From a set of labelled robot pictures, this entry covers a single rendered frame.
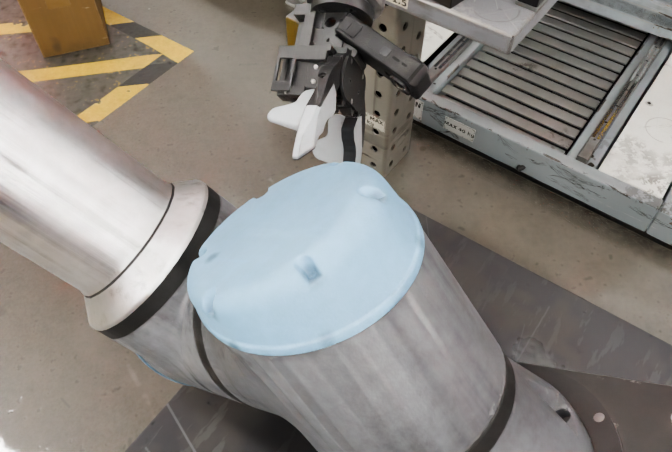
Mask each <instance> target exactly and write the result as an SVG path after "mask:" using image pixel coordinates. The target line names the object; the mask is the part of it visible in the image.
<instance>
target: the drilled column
mask: <svg viewBox="0 0 672 452"><path fill-rule="evenodd" d="M425 25H426V20H423V19H421V18H419V17H416V16H414V15H411V14H409V13H407V12H404V11H402V10H399V9H397V8H394V7H392V6H390V5H387V4H385V6H384V11H383V13H382V14H381V16H379V17H378V18H377V19H375V20H373V24H372V27H371V28H372V29H373V30H375V31H376V32H378V33H379V34H381V35H382V36H383V37H385V38H386V39H388V40H389V41H391V42H392V43H394V44H395V45H396V46H398V47H399V48H401V49H402V50H404V51H405V52H407V53H408V54H412V55H414V56H415V57H417V58H418V59H420V60H421V55H422V48H423V40H424V33H425ZM364 74H365V77H366V88H365V109H366V120H365V132H364V144H363V148H362V156H361V163H360V164H363V165H366V166H368V167H370V168H372V169H374V170H375V171H377V172H378V173H379V174H380V175H381V176H382V177H385V176H386V175H387V174H388V173H389V172H390V171H391V170H392V169H393V168H394V167H395V165H396V164H397V163H398V162H399V161H400V160H401V159H402V158H403V157H404V156H405V155H406V153H407V152H408V151H409V144H410V137H411V129H412V122H413V114H414V107H415V100H416V99H415V98H413V97H412V96H411V95H409V96H408V95H406V94H404V93H403V92H401V91H400V90H399V89H398V88H396V87H395V86H394V85H393V84H392V82H391V81H390V80H389V79H387V78H386V77H384V76H383V75H382V74H380V73H379V72H378V71H376V70H375V69H373V68H372V67H371V66H369V65H368V64H367V63H366V68H365V70H364ZM403 148H404V150H403ZM390 162H391V163H390ZM371 163H372V164H374V165H376V167H374V166H373V165H372V164H371ZM389 164H390V165H389Z"/></svg>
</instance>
